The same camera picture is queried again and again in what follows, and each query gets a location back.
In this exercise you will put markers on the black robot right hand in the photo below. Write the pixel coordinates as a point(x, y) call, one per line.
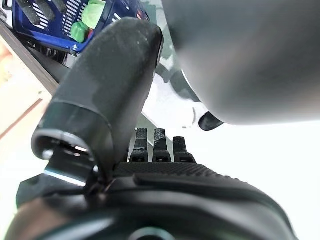
point(32, 12)

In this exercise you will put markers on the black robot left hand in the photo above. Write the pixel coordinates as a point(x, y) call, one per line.
point(100, 87)

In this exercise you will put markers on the blue plastic shopping basket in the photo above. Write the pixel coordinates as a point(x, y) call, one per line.
point(50, 37)

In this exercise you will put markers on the wooden display rack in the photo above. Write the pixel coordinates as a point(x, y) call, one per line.
point(30, 56)

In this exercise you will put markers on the green toy bell pepper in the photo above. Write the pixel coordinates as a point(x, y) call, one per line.
point(79, 32)

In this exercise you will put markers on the red apple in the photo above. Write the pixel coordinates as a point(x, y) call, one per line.
point(90, 33)

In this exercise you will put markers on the green plastic toy pieces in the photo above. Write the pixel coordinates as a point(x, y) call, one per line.
point(93, 12)

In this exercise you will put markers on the silver robot left leg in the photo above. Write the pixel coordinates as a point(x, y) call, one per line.
point(250, 62)

